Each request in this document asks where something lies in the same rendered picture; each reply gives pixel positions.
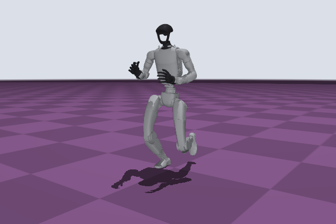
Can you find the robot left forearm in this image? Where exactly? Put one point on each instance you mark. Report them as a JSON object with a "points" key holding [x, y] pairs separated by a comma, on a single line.
{"points": [[186, 78]]}

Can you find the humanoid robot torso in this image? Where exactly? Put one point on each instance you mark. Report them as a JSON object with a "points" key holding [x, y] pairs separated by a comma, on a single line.
{"points": [[167, 59]]}

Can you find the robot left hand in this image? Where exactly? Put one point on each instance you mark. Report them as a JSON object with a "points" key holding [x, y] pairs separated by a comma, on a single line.
{"points": [[168, 77]]}

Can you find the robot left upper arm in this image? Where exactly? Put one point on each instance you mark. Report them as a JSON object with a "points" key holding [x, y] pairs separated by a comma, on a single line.
{"points": [[185, 56]]}

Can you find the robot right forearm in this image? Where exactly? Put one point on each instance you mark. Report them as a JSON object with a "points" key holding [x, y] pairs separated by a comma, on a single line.
{"points": [[142, 76]]}

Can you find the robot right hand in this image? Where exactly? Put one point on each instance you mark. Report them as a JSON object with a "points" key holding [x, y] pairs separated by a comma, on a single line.
{"points": [[135, 69]]}

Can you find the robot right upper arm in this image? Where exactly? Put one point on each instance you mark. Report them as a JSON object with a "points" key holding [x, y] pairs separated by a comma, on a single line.
{"points": [[148, 63]]}

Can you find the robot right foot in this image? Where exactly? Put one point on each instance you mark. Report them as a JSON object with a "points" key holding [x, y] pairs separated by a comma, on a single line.
{"points": [[163, 163]]}

